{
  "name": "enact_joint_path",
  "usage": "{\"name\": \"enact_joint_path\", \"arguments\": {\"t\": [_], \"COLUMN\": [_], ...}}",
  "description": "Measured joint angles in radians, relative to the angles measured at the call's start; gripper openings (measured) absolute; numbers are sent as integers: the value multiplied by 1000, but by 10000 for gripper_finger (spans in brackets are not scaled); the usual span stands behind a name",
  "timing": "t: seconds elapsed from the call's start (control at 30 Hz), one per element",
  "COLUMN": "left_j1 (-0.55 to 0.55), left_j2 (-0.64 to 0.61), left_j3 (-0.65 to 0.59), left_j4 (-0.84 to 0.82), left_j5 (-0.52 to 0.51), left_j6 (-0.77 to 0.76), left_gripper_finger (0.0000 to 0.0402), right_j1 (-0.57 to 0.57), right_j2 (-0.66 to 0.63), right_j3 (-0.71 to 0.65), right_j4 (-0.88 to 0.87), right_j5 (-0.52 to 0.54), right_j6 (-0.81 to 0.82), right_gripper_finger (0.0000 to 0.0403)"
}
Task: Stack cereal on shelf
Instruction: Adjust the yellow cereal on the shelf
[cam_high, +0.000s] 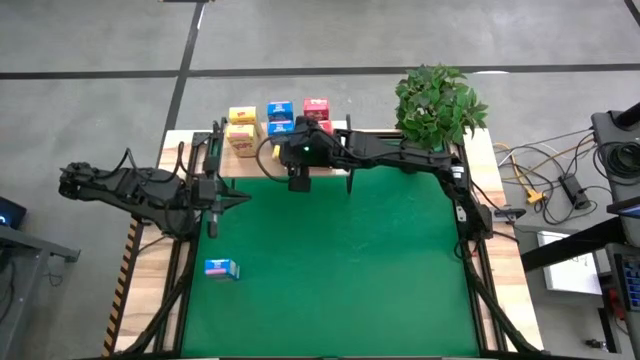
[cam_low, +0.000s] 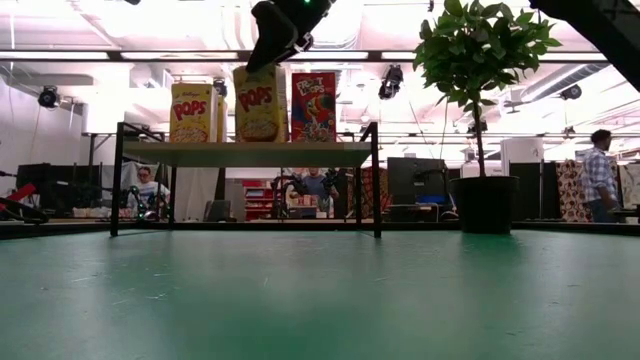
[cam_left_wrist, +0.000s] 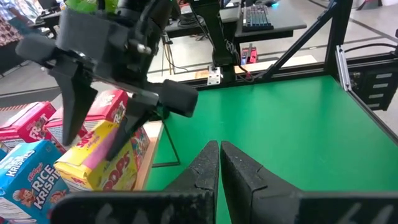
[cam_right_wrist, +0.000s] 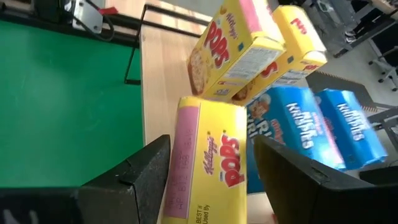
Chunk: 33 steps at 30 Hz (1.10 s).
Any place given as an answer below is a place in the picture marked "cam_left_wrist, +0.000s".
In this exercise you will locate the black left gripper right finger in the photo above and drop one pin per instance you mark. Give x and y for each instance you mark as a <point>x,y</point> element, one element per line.
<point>280,207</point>

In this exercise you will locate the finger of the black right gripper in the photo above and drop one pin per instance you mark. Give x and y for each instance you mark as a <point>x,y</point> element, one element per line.
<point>136,115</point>
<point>76,102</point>

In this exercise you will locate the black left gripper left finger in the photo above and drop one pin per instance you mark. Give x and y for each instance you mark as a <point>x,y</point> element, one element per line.
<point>174,207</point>

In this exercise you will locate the yellow Corn Pops cereal box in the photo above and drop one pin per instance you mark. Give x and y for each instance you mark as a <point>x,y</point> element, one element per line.
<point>102,174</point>

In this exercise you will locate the brown white patterned cloth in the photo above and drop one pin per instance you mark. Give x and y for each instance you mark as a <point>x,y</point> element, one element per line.
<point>9,35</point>

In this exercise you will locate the person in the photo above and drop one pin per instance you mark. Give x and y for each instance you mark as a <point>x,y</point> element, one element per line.
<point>12,11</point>

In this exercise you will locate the red device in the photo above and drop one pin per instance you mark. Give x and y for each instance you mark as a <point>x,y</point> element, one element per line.
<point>250,56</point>

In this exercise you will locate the wooden side board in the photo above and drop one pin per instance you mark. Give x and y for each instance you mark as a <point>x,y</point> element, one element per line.
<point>280,63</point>

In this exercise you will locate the black keyboard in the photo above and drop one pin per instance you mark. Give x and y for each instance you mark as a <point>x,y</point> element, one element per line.
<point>258,18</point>

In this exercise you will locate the black side desk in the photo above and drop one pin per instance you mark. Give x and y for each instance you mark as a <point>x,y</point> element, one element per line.
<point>286,21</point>

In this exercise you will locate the white arm base bracket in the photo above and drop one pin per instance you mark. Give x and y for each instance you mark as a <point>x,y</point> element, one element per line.
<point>214,76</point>

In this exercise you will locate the black aluminium table frame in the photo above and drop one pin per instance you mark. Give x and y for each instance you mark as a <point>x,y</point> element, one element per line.
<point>337,31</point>

